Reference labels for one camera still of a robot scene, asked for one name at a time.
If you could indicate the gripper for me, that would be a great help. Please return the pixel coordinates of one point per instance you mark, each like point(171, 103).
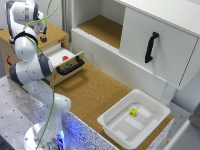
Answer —
point(39, 16)

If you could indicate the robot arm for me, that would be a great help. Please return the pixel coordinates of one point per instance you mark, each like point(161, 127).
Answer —
point(35, 68)

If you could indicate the wooden drawer box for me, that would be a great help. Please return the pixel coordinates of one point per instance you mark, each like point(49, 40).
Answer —
point(56, 33)

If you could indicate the wooden drawer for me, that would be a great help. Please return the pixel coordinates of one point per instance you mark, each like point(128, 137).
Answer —
point(56, 56)

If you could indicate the purple block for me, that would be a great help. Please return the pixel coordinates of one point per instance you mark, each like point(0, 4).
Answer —
point(43, 39)

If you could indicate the white cabinet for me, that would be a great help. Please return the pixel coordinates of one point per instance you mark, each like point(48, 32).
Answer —
point(100, 53)

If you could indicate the white sliding door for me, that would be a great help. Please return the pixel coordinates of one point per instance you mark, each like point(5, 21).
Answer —
point(166, 56)

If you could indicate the yellow block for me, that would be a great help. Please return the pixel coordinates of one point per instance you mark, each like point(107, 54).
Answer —
point(133, 112)

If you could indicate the white plastic box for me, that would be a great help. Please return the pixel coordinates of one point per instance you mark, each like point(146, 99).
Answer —
point(126, 128)

